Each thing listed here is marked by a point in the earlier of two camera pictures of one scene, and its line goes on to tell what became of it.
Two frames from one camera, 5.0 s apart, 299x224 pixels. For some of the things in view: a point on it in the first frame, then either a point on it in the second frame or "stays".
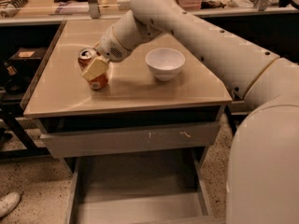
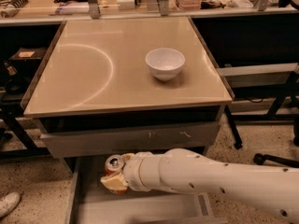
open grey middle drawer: (155, 188) stays
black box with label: (27, 57) stays
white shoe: (8, 203) stays
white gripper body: (111, 46) -> (133, 173)
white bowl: (164, 63) stays
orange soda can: (86, 56) -> (114, 164)
